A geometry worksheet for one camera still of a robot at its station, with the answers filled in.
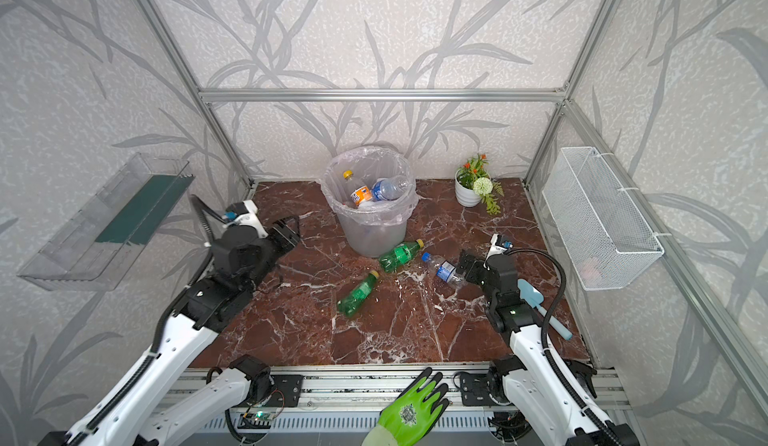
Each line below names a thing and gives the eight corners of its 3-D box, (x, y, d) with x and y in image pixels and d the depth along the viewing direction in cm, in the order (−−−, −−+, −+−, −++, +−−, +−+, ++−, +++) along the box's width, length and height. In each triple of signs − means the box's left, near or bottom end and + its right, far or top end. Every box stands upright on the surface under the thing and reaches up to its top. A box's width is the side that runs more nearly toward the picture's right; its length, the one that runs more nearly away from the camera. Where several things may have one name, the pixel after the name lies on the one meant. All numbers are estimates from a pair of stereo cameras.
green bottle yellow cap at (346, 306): (338, 312, 88) (334, 304, 84) (374, 276, 96) (372, 267, 91) (348, 322, 86) (345, 314, 82) (384, 284, 94) (383, 275, 89)
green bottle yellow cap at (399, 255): (384, 275, 97) (383, 268, 93) (376, 262, 100) (375, 255, 96) (425, 254, 102) (426, 246, 98) (417, 242, 105) (417, 234, 101)
